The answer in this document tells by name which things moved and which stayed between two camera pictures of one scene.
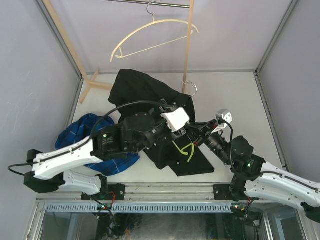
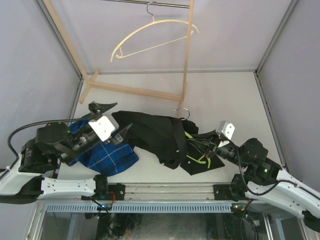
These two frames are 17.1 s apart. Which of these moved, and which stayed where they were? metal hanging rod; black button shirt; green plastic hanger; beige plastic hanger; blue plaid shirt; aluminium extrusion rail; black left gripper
Moved: green plastic hanger; black button shirt; black left gripper
Stayed: metal hanging rod; blue plaid shirt; aluminium extrusion rail; beige plastic hanger
